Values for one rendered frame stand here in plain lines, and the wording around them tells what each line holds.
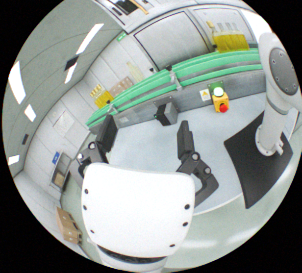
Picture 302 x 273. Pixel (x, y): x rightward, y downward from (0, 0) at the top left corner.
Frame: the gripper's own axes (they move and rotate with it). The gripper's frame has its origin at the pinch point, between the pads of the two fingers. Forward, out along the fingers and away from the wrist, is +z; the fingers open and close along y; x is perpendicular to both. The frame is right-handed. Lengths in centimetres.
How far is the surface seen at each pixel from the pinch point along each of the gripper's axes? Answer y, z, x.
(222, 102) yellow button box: 28.6, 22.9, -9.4
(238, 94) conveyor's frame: 41.0, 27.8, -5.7
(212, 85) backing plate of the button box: 25.1, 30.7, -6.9
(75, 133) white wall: -397, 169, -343
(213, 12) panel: 33, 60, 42
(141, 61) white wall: -68, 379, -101
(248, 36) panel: 62, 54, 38
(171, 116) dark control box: 8.7, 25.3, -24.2
